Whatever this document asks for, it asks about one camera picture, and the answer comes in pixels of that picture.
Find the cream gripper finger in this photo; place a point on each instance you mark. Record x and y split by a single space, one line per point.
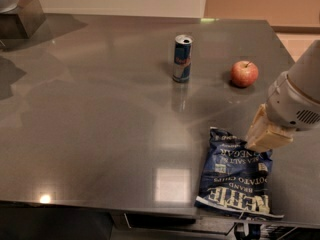
258 125
274 137

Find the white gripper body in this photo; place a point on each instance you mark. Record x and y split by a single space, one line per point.
290 104

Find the blue potato chip bag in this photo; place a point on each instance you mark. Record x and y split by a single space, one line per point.
234 179

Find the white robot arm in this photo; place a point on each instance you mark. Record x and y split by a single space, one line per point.
305 73

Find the red apple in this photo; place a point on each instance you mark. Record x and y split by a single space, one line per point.
244 73

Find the blue silver energy drink can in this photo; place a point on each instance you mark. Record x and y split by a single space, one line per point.
182 58

